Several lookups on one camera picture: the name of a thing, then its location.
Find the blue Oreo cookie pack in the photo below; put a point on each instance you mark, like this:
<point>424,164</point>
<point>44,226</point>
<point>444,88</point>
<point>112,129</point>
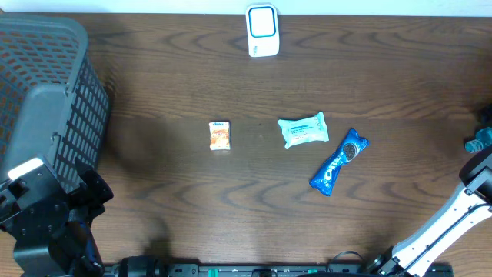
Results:
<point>325,178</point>

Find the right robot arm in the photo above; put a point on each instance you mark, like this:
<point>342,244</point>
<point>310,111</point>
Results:
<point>469,205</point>

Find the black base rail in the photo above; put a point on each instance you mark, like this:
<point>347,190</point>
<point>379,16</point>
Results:
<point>276,270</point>

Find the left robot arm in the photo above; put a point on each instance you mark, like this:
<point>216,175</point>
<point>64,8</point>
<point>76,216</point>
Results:
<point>52,227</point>

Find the mint green wipes pack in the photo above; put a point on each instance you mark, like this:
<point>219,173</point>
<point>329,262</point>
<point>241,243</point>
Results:
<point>311,129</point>

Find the grey plastic shopping basket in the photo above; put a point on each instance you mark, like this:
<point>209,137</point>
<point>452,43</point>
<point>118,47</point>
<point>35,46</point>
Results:
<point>52,102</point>

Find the teal mouthwash bottle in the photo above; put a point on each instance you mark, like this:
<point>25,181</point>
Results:
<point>481,140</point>

